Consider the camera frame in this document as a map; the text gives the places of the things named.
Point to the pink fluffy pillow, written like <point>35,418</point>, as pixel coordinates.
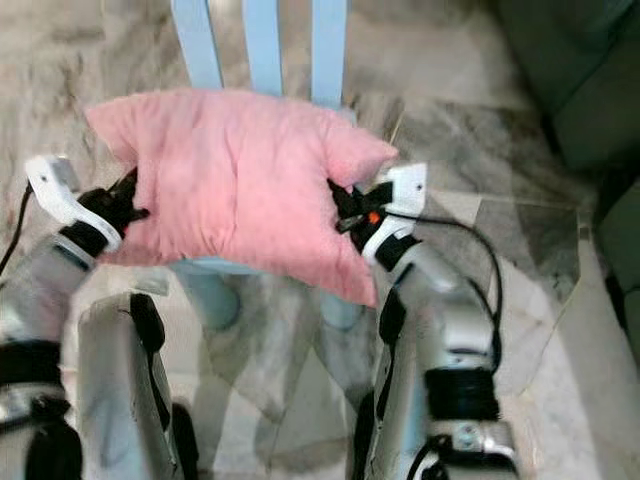
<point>240,180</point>

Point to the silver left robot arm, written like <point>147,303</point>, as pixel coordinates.
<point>40,290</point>

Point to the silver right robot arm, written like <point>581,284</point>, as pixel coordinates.
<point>440,310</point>

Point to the dark green sofa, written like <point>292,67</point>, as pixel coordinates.
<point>580,70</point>

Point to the light blue chair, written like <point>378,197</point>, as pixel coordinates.
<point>263,45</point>

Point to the silver left robot leg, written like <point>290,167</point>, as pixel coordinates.
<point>120,390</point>

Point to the silver robot leg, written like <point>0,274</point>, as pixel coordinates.
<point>400,420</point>
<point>120,390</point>

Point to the silver right robot leg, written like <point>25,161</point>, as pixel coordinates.
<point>400,420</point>

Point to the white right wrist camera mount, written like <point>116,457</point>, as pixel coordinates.
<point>405,185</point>

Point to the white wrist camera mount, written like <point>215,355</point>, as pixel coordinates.
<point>405,185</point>
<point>52,185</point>

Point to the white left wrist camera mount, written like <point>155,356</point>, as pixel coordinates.
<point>52,185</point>

